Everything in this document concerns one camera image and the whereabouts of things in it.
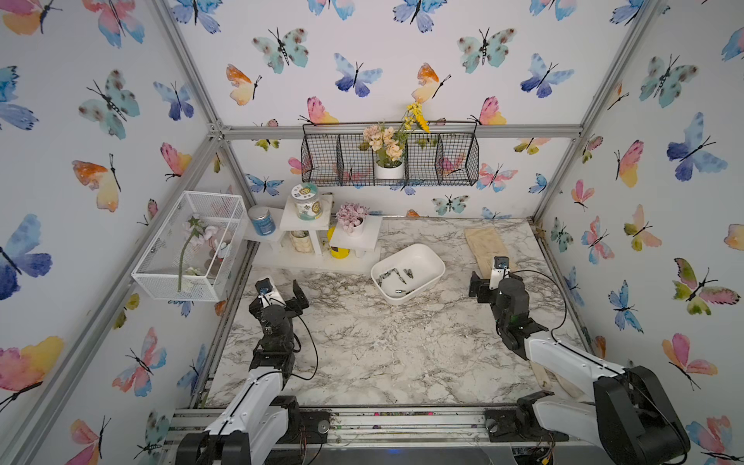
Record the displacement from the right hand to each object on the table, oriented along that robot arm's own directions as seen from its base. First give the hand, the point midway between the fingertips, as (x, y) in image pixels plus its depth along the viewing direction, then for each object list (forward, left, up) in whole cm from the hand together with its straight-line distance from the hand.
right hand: (494, 269), depth 86 cm
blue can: (+10, +70, +7) cm, 71 cm away
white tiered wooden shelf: (+14, +58, -9) cm, 60 cm away
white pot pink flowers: (+10, +42, +10) cm, 45 cm away
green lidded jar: (+10, +55, +13) cm, 57 cm away
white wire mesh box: (-10, +79, +15) cm, 81 cm away
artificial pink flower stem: (-4, +79, +15) cm, 81 cm away
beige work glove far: (+23, -5, -15) cm, 28 cm away
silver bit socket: (+6, +33, -14) cm, 36 cm away
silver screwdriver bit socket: (+8, +24, -15) cm, 30 cm away
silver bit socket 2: (0, +27, -15) cm, 31 cm away
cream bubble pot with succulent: (+15, +63, -8) cm, 65 cm away
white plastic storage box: (+10, +17, -14) cm, 25 cm away
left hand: (-8, +60, +1) cm, 61 cm away
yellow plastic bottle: (+12, +50, -9) cm, 52 cm away
